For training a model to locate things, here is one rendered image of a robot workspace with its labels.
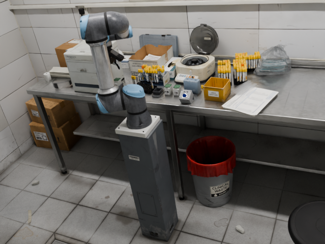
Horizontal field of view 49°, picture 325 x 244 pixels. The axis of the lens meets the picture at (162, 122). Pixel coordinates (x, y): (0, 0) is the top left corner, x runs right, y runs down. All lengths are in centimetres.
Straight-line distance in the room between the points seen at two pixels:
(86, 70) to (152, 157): 83
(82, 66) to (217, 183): 124
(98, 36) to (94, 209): 154
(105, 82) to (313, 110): 116
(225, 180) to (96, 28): 139
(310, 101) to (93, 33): 129
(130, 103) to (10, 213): 165
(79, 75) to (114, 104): 69
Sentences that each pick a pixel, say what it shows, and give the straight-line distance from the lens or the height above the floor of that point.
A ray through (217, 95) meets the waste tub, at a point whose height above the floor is 92.
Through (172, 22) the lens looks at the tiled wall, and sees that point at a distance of 282.
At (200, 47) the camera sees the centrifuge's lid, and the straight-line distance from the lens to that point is 273.
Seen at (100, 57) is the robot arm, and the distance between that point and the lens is 190.
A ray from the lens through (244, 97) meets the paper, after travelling 226.
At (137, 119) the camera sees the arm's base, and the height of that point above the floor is 96.
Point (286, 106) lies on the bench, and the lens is 220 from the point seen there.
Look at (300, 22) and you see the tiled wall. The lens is 259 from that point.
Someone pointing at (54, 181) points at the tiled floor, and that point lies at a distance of 336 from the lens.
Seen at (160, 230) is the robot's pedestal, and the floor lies 11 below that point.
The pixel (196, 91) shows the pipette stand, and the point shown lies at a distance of 234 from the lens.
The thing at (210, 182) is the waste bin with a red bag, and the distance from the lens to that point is 256.
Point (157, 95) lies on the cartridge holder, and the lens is 239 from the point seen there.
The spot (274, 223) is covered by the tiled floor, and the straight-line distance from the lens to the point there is 268.
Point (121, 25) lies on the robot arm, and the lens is 187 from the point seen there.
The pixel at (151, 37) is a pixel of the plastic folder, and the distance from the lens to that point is 293.
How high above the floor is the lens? 199
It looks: 32 degrees down
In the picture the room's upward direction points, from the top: 9 degrees counter-clockwise
